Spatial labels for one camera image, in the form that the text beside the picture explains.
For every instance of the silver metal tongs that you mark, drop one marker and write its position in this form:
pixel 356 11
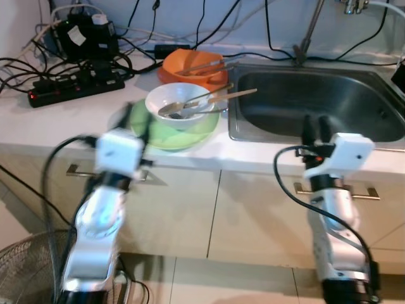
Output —
pixel 205 66

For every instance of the metal faucet pipe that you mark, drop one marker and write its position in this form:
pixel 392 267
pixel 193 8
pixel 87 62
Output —
pixel 302 54

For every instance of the black charger box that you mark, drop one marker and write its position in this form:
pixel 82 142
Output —
pixel 88 38

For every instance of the light green plate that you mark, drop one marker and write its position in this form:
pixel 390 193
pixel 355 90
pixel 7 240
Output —
pixel 183 139

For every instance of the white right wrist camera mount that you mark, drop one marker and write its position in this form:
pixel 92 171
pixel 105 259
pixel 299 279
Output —
pixel 345 152

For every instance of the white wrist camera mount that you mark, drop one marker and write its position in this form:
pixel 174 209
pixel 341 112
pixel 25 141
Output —
pixel 345 152
pixel 120 152

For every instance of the metal tap valve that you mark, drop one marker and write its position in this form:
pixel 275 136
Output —
pixel 355 6

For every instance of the metal spoon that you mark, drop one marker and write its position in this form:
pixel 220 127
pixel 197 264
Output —
pixel 174 109

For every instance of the stainless steel sink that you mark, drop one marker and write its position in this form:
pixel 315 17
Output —
pixel 285 101

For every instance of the orange plastic bowl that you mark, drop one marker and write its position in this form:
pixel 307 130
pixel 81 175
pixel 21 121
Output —
pixel 183 63

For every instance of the beige wooden chopstick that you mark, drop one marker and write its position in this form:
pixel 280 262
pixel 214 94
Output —
pixel 237 95

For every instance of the black appliance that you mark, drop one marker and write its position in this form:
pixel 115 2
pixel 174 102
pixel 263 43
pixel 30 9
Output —
pixel 398 79

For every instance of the black power strip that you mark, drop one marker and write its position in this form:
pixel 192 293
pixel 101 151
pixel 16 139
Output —
pixel 76 90

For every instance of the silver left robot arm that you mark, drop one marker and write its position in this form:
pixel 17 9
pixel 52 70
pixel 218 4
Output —
pixel 95 215

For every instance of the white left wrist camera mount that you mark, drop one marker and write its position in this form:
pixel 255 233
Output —
pixel 120 152

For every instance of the white kitchen cabinet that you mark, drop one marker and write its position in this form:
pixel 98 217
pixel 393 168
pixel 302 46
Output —
pixel 253 215

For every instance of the small black power adapter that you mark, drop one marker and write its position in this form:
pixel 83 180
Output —
pixel 168 50

